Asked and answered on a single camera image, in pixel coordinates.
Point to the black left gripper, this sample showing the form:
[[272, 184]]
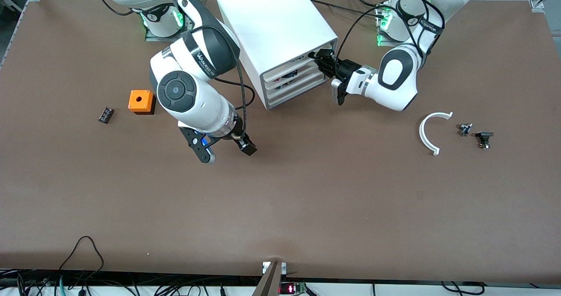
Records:
[[343, 69]]

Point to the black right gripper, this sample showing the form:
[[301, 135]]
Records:
[[242, 140]]

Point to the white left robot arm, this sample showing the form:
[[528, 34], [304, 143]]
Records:
[[396, 74]]

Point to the orange button box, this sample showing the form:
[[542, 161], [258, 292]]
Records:
[[139, 101]]

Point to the black red electronic component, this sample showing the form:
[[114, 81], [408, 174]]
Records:
[[290, 73]]

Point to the white curved plastic arc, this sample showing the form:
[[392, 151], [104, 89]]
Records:
[[421, 133]]

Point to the small black terminal block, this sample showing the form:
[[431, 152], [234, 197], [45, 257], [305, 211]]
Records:
[[106, 115]]

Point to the red display module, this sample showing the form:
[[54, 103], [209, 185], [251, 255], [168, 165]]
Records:
[[289, 288]]

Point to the small grey metal part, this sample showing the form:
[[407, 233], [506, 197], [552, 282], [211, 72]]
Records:
[[465, 129]]

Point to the small black contact part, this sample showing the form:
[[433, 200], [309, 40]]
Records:
[[484, 136]]

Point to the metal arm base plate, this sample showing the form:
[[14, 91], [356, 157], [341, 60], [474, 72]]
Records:
[[164, 38], [385, 44]]

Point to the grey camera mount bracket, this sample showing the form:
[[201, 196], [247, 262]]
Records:
[[269, 283]]

